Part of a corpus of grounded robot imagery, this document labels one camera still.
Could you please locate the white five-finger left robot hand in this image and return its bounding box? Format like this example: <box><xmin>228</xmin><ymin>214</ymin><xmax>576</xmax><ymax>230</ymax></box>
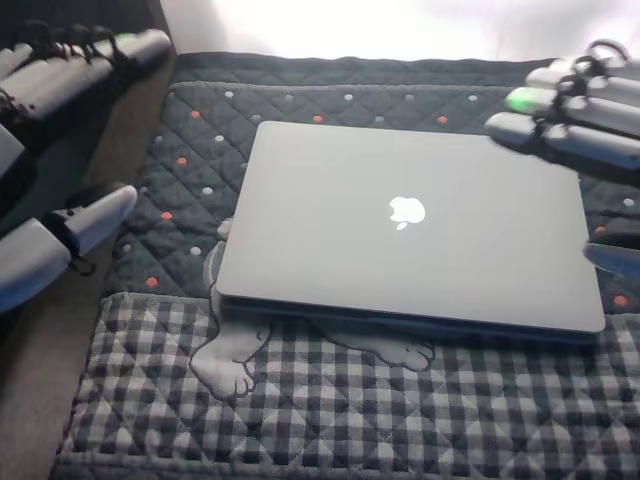
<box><xmin>0</xmin><ymin>22</ymin><xmax>174</xmax><ymax>316</ymax></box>

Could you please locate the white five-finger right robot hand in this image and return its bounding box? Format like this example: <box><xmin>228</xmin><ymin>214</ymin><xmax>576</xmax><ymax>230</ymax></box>
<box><xmin>484</xmin><ymin>39</ymin><xmax>640</xmax><ymax>281</ymax></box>

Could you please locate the silver laptop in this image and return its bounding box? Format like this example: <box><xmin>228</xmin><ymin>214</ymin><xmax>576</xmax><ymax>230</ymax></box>
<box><xmin>214</xmin><ymin>119</ymin><xmax>607</xmax><ymax>346</ymax></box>

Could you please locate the grey quilt with bear print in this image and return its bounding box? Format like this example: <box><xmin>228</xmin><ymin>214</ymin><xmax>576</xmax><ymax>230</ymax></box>
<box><xmin>52</xmin><ymin>52</ymin><xmax>640</xmax><ymax>480</ymax></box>

